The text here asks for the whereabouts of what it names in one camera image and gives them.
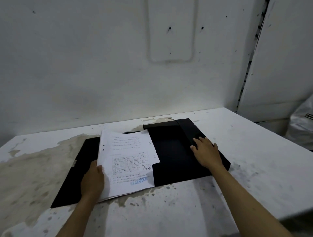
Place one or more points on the person's right hand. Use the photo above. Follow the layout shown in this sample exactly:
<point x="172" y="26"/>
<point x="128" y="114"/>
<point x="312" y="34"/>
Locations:
<point x="207" y="153"/>

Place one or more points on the person's left hand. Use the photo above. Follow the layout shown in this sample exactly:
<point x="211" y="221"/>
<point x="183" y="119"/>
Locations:
<point x="91" y="182"/>

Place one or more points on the person's right little finger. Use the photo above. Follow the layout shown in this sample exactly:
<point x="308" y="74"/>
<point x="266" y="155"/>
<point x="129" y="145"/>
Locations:
<point x="215" y="145"/>

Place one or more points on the person's right middle finger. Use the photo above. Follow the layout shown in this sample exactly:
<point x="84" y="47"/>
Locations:
<point x="203" y="139"/>

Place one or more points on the person's left thumb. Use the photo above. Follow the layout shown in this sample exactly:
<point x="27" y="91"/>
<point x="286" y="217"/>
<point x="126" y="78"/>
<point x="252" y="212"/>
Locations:
<point x="101" y="172"/>

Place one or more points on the person's right thumb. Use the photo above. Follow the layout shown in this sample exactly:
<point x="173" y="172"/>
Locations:
<point x="193" y="148"/>

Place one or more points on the black flap folder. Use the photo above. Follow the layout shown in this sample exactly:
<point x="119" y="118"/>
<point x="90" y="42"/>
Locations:
<point x="172" y="151"/>

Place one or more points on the stack of printed paper sheets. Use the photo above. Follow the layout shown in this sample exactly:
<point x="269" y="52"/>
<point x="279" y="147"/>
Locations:
<point x="127" y="158"/>

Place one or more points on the person's right forearm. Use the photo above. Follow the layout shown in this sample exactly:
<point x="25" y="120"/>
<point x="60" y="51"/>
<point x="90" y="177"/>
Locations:
<point x="247" y="202"/>

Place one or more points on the person's left forearm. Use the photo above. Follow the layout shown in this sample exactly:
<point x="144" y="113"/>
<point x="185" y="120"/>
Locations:
<point x="74" y="218"/>

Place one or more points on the white plastic bag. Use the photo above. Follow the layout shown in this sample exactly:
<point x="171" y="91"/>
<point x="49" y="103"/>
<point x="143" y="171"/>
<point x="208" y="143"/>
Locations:
<point x="302" y="127"/>

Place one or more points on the white board panel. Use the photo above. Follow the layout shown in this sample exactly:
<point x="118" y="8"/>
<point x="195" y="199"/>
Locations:
<point x="281" y="68"/>

